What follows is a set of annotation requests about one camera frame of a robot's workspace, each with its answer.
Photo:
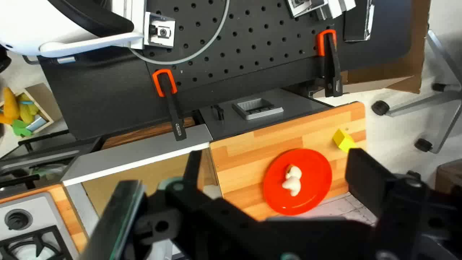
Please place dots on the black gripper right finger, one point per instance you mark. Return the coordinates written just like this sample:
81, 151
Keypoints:
376, 186

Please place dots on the toy stove top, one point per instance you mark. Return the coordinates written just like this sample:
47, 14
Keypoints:
31, 228

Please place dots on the white toy sink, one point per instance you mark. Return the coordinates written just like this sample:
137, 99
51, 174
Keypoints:
127, 156

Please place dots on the black pegboard panel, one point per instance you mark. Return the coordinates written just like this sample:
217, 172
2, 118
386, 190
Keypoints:
224, 49

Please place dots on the small white doll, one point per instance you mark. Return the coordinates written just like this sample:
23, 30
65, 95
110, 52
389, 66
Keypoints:
292, 180

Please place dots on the yellow block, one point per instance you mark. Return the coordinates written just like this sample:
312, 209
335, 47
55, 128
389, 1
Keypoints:
343, 140

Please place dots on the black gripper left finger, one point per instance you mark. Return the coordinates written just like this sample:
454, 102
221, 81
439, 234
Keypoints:
112, 238

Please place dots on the wooden toy box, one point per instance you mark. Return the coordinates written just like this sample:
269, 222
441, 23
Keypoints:
29, 111

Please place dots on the red round plate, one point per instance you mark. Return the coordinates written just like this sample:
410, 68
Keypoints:
317, 177

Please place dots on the black orange clamp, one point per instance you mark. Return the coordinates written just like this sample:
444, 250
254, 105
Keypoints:
166, 88
330, 62

